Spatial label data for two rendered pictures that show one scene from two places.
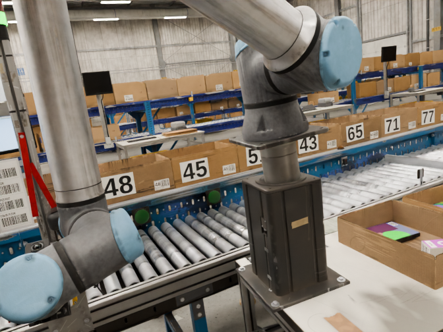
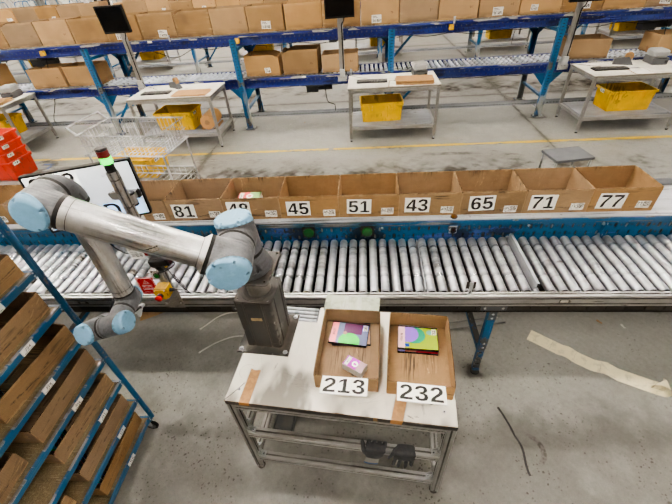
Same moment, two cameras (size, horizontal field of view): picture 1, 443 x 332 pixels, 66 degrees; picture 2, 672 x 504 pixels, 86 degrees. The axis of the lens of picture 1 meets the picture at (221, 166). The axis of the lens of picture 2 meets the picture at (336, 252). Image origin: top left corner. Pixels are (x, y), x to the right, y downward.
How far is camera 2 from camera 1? 1.43 m
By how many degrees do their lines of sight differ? 39
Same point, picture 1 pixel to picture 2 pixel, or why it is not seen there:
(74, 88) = (103, 259)
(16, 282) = (79, 333)
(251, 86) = not seen: hidden behind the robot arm
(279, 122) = not seen: hidden behind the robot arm
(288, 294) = (253, 346)
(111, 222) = (112, 321)
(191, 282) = not seen: hidden behind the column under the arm
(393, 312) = (279, 385)
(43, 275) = (86, 334)
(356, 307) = (270, 372)
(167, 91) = (425, 12)
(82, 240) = (101, 324)
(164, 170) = (273, 205)
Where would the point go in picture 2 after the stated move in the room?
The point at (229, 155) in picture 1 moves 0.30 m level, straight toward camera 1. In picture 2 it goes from (329, 202) to (304, 226)
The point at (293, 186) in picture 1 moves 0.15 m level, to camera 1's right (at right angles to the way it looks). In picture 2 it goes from (249, 303) to (276, 314)
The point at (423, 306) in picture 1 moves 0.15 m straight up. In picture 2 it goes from (295, 391) to (290, 373)
